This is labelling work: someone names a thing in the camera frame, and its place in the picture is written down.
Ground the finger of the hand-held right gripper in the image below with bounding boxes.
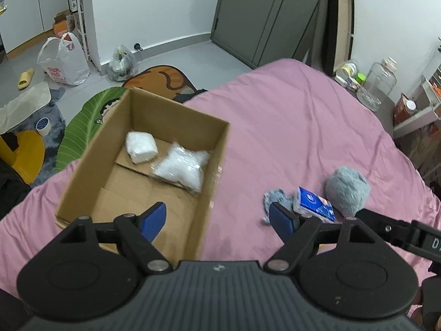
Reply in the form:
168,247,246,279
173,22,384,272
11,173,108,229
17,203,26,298
355,209,414,249

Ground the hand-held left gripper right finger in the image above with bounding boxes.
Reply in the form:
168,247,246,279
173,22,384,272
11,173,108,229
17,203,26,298
263,202,377,274

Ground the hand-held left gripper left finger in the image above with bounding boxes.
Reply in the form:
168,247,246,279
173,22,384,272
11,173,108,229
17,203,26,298
60,202,173,276

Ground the blue-grey small cloth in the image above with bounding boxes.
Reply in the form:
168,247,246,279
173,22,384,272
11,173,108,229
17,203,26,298
262,189,296,226

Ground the blue tissue packet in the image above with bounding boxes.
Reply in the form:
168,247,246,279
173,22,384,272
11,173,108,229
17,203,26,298
293,186,336,222

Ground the grey fluffy plush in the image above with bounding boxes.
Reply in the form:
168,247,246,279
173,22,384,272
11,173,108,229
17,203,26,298
324,166,372,217

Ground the brown cardboard box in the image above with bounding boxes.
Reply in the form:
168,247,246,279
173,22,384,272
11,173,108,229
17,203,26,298
55,87,231,261

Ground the white wrapped soft packet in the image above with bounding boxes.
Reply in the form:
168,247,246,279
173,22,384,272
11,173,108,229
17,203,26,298
125,131,159,165

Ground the clear bag of white stuffing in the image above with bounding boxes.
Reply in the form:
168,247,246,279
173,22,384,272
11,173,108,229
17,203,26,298
150,141,211,194

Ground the pink bedsheet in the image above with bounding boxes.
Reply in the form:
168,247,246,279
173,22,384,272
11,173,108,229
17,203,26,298
0,58,438,318

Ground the white side desk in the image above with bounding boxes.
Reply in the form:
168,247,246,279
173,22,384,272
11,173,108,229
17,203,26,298
393,76,441,138

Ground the green leaf cartoon rug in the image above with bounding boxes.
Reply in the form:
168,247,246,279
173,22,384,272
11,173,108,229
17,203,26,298
53,87,131,173

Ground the orange brown bag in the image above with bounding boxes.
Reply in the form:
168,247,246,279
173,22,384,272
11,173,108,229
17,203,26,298
394,92,417,125

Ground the yellow stand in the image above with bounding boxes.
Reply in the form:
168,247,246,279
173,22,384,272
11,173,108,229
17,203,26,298
0,129,46,185

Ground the orange cat rug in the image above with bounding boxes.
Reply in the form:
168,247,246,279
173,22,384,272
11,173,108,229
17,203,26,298
122,65,197,102

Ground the grey fluffy rug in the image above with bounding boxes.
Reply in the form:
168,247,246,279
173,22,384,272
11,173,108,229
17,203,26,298
0,88,66,194

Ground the tape roll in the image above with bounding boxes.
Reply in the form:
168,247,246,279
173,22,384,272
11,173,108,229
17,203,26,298
35,117,52,136

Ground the black clothing pile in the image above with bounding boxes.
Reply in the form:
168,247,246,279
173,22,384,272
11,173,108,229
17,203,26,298
0,160,31,221

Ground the large clear jar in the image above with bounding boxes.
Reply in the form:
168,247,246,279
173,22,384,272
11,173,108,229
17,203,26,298
356,57,397,111

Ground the clear plastic trash bag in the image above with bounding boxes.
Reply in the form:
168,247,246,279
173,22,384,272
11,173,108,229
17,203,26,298
107,44,139,82

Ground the white cup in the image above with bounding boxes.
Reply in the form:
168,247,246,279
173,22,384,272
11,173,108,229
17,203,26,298
334,60,361,83

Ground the beige floor mat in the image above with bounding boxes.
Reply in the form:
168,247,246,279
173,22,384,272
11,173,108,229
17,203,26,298
0,82,51,132

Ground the white plastic shopping bag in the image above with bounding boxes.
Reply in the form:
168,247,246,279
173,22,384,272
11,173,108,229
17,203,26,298
37,32,91,86

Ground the yellow slipper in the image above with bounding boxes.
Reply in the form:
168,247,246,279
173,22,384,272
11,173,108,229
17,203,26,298
17,68,35,90

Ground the black framed board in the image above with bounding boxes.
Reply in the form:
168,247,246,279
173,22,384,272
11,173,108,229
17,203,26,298
324,0,355,76

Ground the grey door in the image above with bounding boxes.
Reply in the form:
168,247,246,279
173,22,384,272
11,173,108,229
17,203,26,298
210,0,326,70

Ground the white metal rack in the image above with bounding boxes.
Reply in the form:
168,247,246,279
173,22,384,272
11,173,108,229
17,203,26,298
74,0,91,63

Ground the orange cardboard box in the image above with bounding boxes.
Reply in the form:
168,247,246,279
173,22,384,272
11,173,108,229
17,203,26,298
52,12,74,38

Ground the white cabinet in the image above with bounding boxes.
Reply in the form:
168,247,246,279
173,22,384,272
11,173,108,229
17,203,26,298
0,0,81,56

